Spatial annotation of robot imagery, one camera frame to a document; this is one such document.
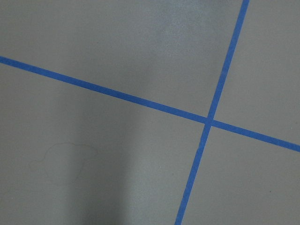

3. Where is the brown paper table cover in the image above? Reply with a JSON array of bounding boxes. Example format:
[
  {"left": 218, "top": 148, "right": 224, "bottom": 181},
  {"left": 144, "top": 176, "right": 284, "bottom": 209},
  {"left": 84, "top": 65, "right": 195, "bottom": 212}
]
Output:
[{"left": 0, "top": 0, "right": 300, "bottom": 225}]

